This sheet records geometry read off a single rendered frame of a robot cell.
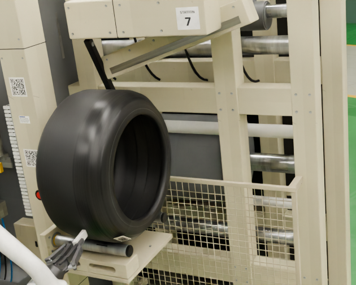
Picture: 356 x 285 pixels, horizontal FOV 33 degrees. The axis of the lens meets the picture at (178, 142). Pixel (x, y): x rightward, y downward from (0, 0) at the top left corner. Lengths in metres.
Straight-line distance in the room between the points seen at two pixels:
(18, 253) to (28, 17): 0.91
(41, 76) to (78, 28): 0.25
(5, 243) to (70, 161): 0.40
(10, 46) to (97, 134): 0.51
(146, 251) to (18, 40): 0.96
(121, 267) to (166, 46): 0.87
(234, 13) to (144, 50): 0.42
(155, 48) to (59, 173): 0.67
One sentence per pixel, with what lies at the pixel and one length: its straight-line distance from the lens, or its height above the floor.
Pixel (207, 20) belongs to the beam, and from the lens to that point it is 2.20.
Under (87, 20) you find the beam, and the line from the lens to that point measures 2.44.
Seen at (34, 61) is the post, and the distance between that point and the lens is 2.36.
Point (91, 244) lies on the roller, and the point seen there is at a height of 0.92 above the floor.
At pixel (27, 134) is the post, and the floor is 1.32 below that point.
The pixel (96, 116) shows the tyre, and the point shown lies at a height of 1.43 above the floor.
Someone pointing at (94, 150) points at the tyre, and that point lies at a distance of 2.07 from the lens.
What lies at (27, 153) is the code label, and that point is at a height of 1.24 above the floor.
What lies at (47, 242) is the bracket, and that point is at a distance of 2.45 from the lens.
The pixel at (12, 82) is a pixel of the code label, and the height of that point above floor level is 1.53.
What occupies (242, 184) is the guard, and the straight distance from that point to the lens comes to 2.50.
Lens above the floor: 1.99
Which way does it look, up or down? 19 degrees down
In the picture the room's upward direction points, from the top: 7 degrees counter-clockwise
